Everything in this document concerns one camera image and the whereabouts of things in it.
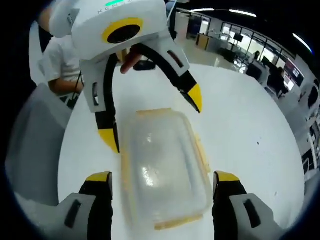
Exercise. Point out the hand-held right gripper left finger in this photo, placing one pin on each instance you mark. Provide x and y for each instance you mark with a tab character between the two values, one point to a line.
98	205

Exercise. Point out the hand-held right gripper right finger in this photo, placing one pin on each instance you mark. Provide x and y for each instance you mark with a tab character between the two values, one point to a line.
226	200

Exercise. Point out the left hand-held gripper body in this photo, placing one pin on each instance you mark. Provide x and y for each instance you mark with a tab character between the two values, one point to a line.
100	22

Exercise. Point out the clear plastic buckle container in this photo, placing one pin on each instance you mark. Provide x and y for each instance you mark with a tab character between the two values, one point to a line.
162	162

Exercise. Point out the person's left hand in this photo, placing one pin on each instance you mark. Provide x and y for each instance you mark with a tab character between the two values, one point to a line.
130	62

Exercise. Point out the ceiling light strip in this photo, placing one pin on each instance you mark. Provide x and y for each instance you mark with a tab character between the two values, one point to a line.
200	10
302	42
242	13

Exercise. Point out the grey mesh office chair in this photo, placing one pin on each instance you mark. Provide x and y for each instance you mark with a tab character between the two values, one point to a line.
37	130

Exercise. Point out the red wall screen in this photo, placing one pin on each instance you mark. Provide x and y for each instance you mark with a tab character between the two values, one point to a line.
295	72

